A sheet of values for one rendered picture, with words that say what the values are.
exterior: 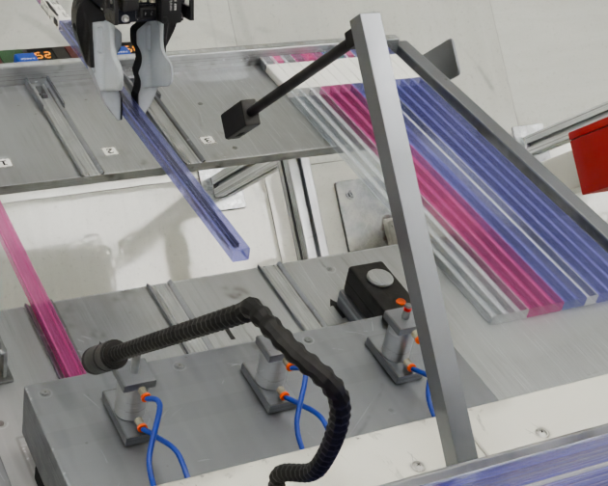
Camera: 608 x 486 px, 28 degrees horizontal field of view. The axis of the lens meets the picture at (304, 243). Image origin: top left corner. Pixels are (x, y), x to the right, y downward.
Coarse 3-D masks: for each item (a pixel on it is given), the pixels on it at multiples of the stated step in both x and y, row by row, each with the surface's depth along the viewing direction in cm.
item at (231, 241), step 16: (64, 32) 120; (128, 96) 109; (128, 112) 107; (144, 128) 105; (144, 144) 105; (160, 144) 103; (160, 160) 102; (176, 160) 101; (176, 176) 99; (192, 176) 99; (192, 192) 97; (208, 208) 95; (208, 224) 94; (224, 224) 94; (224, 240) 92; (240, 240) 92; (240, 256) 92
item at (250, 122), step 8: (240, 104) 96; (248, 104) 96; (224, 112) 99; (232, 112) 98; (240, 112) 96; (224, 120) 99; (232, 120) 98; (240, 120) 96; (248, 120) 96; (256, 120) 96; (224, 128) 99; (232, 128) 98; (240, 128) 97; (248, 128) 97; (232, 136) 99; (240, 136) 99
